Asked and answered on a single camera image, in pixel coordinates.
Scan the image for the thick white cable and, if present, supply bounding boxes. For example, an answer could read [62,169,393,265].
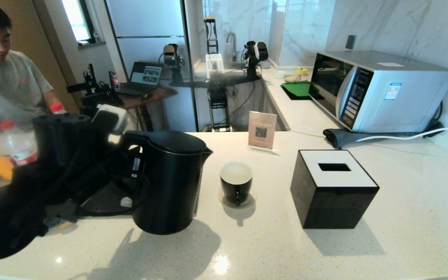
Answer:
[354,121,448,142]

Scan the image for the person in grey shirt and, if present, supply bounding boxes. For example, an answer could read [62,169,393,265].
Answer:
[0,0,69,135]

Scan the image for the silver microwave oven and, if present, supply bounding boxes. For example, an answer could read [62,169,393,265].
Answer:
[310,51,448,133]

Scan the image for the black electric kettle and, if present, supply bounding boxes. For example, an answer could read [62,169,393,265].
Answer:
[121,130,214,235]

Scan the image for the green tray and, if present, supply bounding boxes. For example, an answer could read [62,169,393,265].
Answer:
[281,82,321,101]

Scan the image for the black mug white inside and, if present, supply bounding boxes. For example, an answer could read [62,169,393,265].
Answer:
[220,161,254,206]

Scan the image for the orange fruit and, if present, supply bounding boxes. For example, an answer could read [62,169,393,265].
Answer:
[0,156,15,180]

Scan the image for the grey refrigerator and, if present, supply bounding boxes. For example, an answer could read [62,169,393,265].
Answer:
[105,0,198,133]

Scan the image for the QR code sign stand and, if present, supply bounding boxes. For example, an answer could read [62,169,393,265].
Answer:
[247,111,280,155]

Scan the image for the open laptop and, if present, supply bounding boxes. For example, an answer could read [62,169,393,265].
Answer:
[116,62,163,97]

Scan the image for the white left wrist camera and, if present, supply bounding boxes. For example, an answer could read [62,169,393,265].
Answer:
[92,104,128,135]

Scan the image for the black camera rig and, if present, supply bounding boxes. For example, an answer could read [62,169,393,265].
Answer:
[67,64,124,109]

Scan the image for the black background robot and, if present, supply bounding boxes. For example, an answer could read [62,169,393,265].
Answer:
[160,16,270,133]

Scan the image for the window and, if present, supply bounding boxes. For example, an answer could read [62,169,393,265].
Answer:
[61,0,97,46]

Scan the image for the dark grey cloth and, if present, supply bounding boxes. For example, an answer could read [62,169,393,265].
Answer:
[322,128,444,149]

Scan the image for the wooden desk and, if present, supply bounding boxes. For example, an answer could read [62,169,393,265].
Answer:
[109,86,179,133]

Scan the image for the black tissue box white top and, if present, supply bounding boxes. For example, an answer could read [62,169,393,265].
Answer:
[290,150,380,229]

